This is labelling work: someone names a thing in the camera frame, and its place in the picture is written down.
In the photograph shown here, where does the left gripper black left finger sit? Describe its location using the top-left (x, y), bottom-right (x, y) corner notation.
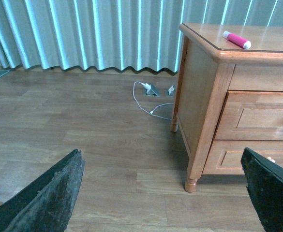
top-left (0, 149), bottom-right (85, 232)

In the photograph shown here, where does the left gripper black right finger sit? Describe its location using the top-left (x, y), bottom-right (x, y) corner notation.
top-left (241, 147), bottom-right (283, 232)

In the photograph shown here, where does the wooden drawer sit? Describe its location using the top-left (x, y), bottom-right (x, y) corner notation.
top-left (215, 91), bottom-right (283, 141)
top-left (203, 140), bottom-right (283, 174)

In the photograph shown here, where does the pink marker with white cap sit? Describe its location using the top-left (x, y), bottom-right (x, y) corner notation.
top-left (223, 31), bottom-right (252, 49)

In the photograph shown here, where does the wooden nightstand cabinet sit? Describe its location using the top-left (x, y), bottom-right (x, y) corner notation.
top-left (171, 23), bottom-right (283, 192)

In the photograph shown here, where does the metal floor socket open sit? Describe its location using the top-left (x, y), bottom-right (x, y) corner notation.
top-left (164, 85), bottom-right (176, 97)

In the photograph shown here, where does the metal floor socket with plug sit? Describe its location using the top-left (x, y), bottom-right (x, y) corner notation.
top-left (143, 83), bottom-right (160, 97)

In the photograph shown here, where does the pale grey pleated curtain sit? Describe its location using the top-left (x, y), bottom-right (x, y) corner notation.
top-left (0, 0), bottom-right (283, 72)

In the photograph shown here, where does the white charging cable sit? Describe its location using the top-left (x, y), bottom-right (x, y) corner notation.
top-left (133, 81), bottom-right (175, 120)

